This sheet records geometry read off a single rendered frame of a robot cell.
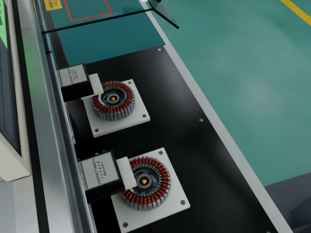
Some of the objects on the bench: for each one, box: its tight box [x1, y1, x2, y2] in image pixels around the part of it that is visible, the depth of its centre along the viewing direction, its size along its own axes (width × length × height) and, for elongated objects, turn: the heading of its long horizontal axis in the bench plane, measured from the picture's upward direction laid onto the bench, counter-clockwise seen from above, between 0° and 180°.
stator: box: [91, 81, 135, 121], centre depth 71 cm, size 11×11×4 cm
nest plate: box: [111, 147, 190, 233], centre depth 59 cm, size 15×15×1 cm
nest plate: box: [82, 79, 150, 138], centre depth 72 cm, size 15×15×1 cm
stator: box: [119, 156, 171, 211], centre depth 57 cm, size 11×11×4 cm
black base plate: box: [66, 45, 279, 233], centre depth 67 cm, size 47×64×2 cm
